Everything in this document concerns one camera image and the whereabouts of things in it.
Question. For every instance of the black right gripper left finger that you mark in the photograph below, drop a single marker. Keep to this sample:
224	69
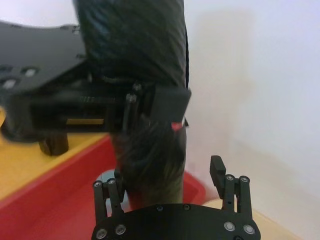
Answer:
115	200

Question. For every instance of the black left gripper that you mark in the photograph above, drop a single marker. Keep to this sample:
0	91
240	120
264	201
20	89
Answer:
50	62

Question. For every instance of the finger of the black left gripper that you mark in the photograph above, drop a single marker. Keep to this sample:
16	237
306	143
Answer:
170	103

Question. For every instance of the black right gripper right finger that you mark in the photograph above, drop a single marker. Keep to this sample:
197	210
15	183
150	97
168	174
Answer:
230	200

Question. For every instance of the red tray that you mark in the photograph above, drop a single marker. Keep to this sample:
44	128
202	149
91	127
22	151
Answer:
50	212

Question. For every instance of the dark brown round post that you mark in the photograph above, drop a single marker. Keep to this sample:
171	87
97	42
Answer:
55	145

